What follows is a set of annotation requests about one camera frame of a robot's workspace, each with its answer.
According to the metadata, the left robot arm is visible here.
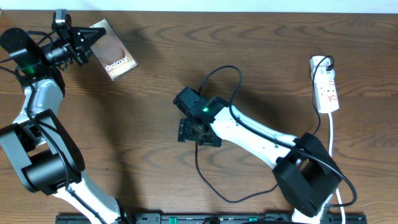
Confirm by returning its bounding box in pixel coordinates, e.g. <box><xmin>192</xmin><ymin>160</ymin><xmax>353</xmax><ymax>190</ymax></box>
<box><xmin>1</xmin><ymin>22</ymin><xmax>134</xmax><ymax>223</ymax></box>

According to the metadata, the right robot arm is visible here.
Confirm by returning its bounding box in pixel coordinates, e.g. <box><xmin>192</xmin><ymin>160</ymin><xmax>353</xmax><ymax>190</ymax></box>
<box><xmin>173</xmin><ymin>87</ymin><xmax>342</xmax><ymax>223</ymax></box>

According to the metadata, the black USB charging cable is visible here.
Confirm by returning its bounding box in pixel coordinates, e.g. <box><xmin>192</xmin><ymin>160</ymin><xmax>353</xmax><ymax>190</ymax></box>
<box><xmin>195</xmin><ymin>55</ymin><xmax>335</xmax><ymax>204</ymax></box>

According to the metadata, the white power strip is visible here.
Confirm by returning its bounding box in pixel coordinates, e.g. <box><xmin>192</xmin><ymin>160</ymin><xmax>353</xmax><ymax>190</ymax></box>
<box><xmin>310</xmin><ymin>55</ymin><xmax>339</xmax><ymax>114</ymax></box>

